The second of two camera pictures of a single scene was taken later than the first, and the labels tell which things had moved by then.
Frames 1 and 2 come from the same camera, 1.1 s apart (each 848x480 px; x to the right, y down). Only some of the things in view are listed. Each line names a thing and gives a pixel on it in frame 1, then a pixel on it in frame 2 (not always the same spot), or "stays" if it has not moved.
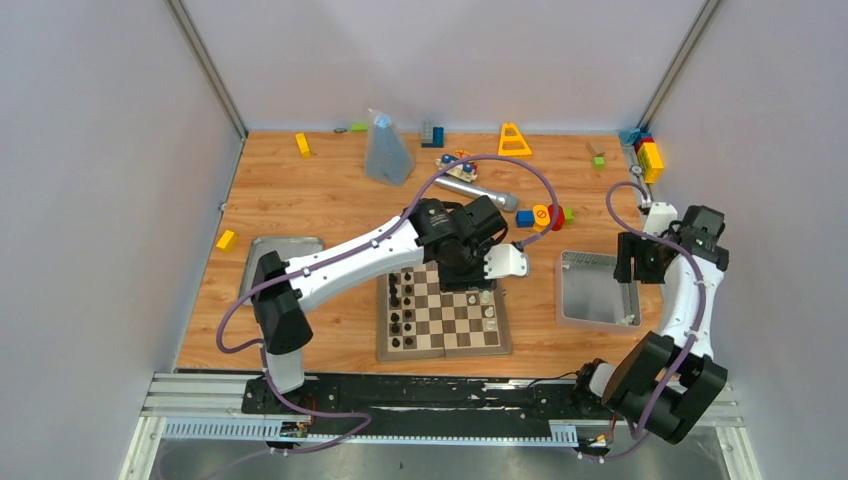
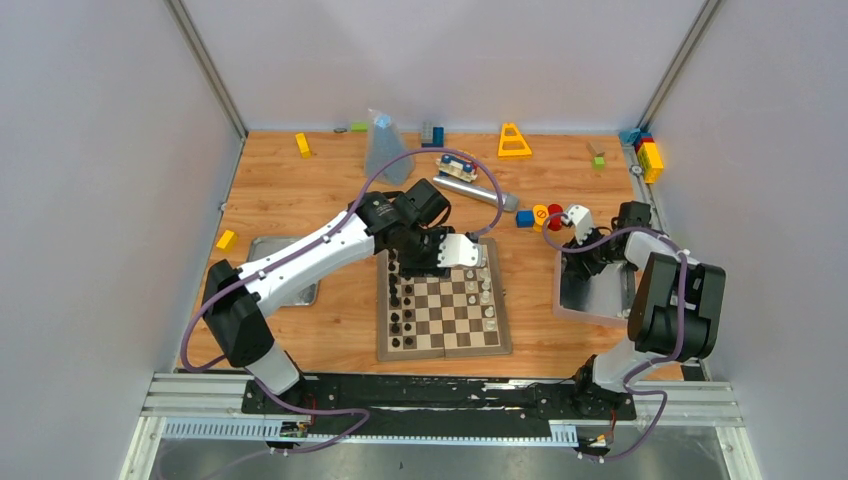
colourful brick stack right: (648, 157) stays
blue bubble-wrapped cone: (389, 158) stays
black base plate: (428, 405) stays
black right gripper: (629, 244) to (575, 262)
